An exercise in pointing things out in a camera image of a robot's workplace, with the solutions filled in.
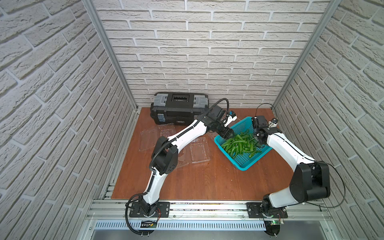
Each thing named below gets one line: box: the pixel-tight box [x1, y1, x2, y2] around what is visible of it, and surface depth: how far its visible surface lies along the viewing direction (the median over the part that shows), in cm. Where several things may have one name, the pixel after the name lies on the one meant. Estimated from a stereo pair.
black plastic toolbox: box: [150, 92, 209, 125], surface depth 102 cm
